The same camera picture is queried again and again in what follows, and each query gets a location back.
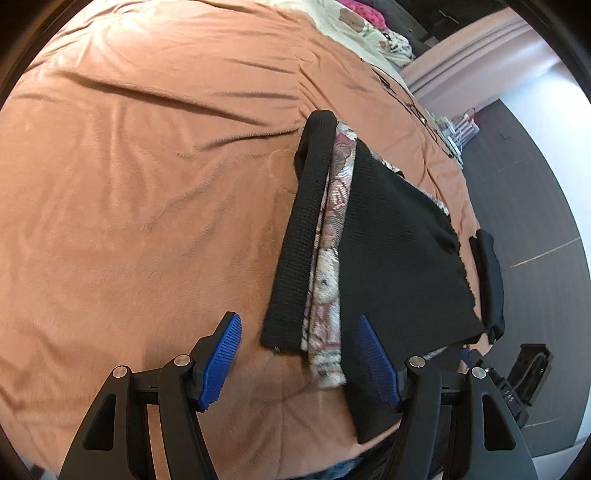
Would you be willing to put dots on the black bear print pants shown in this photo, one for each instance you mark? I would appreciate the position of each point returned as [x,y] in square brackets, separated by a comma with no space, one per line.
[397,258]

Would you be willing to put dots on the pink plush toy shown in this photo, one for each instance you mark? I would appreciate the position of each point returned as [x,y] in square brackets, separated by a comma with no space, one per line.
[362,9]

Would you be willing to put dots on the black folded cloth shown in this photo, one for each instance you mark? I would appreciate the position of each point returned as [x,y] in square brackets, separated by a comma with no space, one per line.
[489,277]

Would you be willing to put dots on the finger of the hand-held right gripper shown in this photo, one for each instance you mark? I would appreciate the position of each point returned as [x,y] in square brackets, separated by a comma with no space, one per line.
[465,356]

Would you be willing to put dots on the orange blanket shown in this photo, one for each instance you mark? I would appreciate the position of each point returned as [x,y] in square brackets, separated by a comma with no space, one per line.
[138,184]

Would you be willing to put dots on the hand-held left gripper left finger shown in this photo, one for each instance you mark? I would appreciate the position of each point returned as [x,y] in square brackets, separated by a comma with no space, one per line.
[221,355]

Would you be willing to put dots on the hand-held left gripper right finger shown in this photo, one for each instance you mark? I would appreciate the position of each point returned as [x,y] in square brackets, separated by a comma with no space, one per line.
[376,360]

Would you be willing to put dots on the cream bear print quilt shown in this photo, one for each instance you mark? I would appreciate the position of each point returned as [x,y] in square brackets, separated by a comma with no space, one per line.
[364,32]

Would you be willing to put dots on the pink curtain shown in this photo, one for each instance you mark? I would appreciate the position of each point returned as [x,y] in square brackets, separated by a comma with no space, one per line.
[475,50]

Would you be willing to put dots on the cream duvet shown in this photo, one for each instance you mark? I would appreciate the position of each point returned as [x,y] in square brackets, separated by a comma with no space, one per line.
[323,18]

